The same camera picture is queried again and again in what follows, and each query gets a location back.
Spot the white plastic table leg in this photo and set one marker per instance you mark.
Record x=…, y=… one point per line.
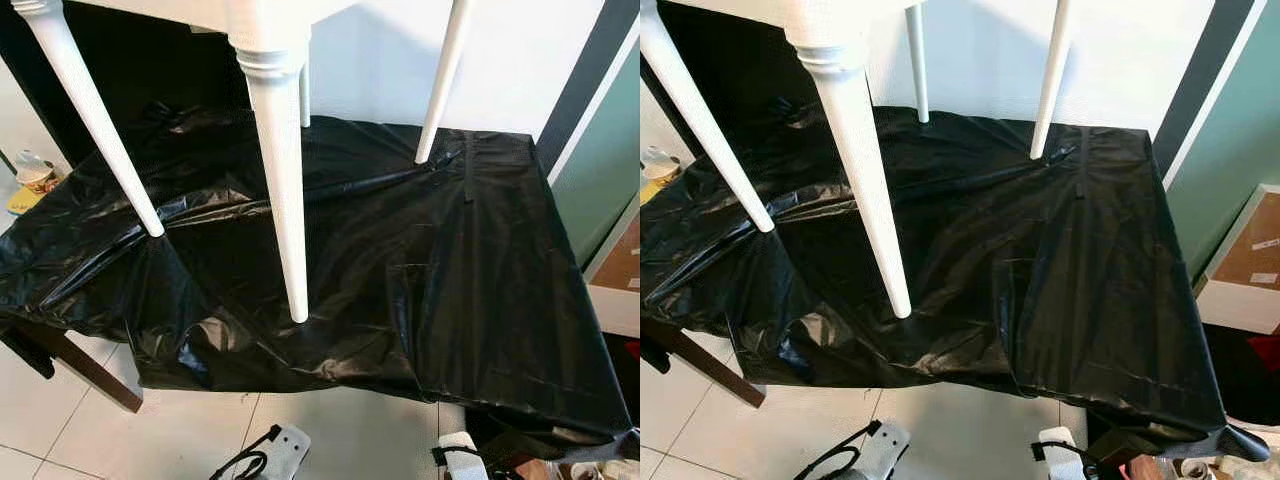
x=95, y=120
x=1052, y=80
x=304, y=100
x=860, y=180
x=280, y=180
x=705, y=120
x=918, y=70
x=445, y=80

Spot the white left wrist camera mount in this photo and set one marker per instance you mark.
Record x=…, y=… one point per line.
x=290, y=450
x=885, y=450

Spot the printed paper cup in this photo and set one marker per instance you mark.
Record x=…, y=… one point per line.
x=35, y=175
x=660, y=165

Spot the black plastic table cover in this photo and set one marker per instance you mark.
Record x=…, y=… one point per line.
x=450, y=280
x=1080, y=280

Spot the red plastic bag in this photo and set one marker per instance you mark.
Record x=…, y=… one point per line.
x=632, y=350
x=1265, y=352

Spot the dark grey window frame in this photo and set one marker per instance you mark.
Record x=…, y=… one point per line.
x=1205, y=70
x=595, y=70

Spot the white brown cardboard box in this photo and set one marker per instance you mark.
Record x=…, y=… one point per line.
x=1250, y=260
x=625, y=260

